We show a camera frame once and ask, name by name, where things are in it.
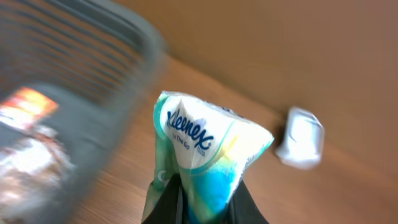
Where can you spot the grey plastic mesh basket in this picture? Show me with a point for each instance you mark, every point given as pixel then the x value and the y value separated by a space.
pixel 95 59

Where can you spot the bean picture food packet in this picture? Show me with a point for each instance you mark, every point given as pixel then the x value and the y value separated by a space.
pixel 33 170

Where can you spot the orange tissue pack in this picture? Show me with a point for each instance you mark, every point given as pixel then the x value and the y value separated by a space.
pixel 25 108

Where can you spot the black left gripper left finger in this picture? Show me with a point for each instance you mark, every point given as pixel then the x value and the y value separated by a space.
pixel 164 206

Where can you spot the Kleenex tissue pack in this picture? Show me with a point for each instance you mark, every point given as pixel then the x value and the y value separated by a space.
pixel 208 146

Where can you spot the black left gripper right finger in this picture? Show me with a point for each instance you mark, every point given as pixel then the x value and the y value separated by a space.
pixel 242 209

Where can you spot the white barcode scanner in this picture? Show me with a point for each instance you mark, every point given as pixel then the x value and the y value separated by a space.
pixel 302 144

